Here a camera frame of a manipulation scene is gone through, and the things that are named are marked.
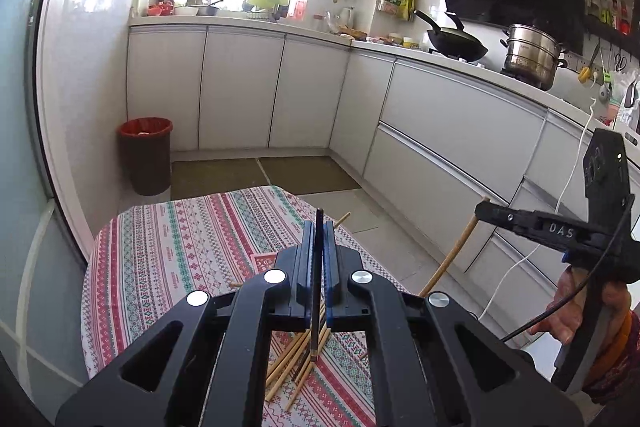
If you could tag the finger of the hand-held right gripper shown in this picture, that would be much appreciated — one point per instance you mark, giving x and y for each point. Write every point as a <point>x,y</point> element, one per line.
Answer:
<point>530,221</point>

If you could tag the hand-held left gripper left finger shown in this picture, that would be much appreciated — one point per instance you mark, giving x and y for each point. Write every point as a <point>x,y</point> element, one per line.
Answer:
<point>307,267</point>

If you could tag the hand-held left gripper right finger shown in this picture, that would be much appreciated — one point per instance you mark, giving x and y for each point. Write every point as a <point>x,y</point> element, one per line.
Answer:
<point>328,267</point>

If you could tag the black chopstick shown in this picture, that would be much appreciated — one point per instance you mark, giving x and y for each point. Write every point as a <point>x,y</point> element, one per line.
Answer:
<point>314,347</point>

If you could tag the tan wooden chopstick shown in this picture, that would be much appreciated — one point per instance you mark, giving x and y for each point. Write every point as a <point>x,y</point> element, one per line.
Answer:
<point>450,257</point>

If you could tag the bunch of wooden chopsticks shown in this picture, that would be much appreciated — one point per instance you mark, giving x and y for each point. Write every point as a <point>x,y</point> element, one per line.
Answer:
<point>285,367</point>

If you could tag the person's right forearm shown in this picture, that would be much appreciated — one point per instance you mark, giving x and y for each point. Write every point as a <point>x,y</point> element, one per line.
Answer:
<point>620,357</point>

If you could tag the person's right hand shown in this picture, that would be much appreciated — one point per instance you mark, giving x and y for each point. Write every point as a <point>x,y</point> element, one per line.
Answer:
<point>567,312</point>

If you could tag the olive floor mat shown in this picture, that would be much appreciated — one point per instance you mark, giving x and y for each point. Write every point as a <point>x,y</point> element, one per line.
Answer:
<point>305,174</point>
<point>215,177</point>

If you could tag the yellow hanging brush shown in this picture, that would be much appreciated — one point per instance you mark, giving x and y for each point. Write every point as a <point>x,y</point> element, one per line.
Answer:
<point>585,74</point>

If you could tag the hanging scissors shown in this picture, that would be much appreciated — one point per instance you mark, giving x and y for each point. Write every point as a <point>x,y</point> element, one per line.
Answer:
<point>620,62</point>

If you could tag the white base cabinet under stove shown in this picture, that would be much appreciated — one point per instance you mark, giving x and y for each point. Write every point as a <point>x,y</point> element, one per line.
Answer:
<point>450,127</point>

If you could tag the patterned striped tablecloth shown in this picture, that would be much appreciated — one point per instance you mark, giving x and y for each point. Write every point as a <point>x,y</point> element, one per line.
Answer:
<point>175,257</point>

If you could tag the steel steamer pot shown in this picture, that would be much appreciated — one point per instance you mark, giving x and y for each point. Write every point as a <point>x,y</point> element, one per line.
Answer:
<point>532,54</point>

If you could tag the white base cabinet under window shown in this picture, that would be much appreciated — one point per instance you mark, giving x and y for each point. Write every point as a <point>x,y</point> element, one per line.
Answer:
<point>240,92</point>

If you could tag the red lined trash bin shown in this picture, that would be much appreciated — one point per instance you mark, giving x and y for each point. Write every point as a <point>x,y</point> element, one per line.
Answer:
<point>147,162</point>

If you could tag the black wok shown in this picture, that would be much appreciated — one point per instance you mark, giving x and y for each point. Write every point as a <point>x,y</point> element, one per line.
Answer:
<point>457,43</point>

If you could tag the white kettle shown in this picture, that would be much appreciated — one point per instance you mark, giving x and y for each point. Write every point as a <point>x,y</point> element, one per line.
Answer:
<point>347,16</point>

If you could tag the pink bottle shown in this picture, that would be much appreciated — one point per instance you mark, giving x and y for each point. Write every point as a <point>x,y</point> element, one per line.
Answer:
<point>300,7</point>

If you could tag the red bowl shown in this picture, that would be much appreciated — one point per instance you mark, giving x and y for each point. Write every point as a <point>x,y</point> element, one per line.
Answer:
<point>160,10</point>

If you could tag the glass sliding door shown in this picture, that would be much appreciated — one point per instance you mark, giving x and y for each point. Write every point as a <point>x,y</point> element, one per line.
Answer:
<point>30,157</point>

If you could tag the wall shelf with bottles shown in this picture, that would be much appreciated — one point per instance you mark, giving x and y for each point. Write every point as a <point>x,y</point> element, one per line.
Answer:
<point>615,14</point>

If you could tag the wall spice rack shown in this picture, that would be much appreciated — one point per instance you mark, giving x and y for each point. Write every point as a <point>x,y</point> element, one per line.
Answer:
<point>397,4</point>

